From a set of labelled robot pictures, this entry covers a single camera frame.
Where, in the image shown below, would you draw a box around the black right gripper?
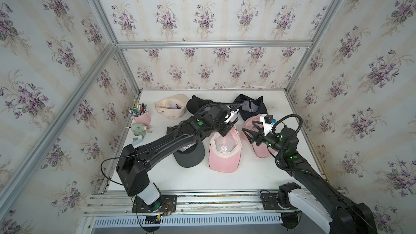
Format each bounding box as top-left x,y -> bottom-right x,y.
244,119 -> 287,156

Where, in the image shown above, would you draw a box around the pink cap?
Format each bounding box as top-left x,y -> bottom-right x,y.
241,113 -> 276,159
209,126 -> 242,173

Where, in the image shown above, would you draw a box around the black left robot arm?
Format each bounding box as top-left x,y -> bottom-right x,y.
115,102 -> 242,206

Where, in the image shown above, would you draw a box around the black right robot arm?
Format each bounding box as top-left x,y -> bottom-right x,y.
242,120 -> 378,234

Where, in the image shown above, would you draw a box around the black cap back right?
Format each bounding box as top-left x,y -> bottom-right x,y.
234,94 -> 268,121

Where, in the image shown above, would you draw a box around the black cap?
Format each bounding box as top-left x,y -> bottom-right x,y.
234,94 -> 268,121
186,95 -> 223,117

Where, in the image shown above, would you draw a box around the black cap back middle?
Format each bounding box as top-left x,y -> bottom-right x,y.
186,95 -> 223,117

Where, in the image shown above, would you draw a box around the dark grey baseball cap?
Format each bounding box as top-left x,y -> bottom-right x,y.
173,140 -> 205,168

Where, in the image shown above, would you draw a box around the beige cap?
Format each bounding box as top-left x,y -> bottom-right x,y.
155,94 -> 190,120

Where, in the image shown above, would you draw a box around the green tape dispenser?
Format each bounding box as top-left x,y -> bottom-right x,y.
130,123 -> 152,137

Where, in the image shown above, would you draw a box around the pink pen cup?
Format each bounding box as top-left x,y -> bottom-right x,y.
128,100 -> 151,126

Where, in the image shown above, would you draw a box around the small blue white object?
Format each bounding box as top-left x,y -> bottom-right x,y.
132,135 -> 144,148

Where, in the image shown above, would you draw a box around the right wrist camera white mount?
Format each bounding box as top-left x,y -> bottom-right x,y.
260,114 -> 276,136

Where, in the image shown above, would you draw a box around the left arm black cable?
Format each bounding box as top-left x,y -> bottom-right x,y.
100,102 -> 244,186

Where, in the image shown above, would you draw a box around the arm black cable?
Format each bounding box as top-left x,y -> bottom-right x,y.
100,102 -> 244,186
269,114 -> 303,171

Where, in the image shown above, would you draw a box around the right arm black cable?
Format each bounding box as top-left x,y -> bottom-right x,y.
269,114 -> 303,171

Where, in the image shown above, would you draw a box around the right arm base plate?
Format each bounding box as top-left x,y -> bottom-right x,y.
259,190 -> 298,210

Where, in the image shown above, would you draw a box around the aluminium rail frame front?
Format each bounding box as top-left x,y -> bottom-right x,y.
77,189 -> 365,234

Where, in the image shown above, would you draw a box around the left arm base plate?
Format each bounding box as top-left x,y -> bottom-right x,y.
132,195 -> 178,214

